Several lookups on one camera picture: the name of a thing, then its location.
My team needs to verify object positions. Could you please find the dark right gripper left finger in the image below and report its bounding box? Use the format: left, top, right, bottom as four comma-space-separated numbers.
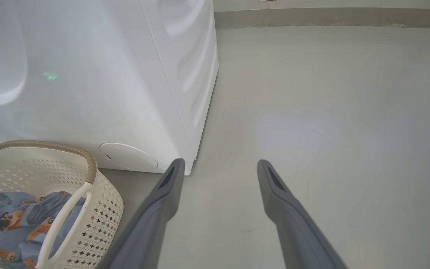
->
96, 158, 186, 269

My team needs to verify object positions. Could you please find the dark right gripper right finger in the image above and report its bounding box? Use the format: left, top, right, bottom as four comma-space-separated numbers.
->
256, 159, 348, 269

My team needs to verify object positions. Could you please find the blue bear-print garment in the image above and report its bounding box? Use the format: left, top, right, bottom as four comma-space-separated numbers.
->
0, 191, 87, 269

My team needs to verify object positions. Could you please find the cream perforated laundry basket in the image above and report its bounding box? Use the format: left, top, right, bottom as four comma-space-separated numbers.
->
0, 140, 124, 269

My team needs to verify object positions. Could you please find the white front-load washing machine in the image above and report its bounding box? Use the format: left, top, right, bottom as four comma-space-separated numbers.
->
0, 0, 219, 176

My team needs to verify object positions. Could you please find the round white filter cover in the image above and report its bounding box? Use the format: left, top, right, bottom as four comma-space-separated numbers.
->
99, 142, 159, 173

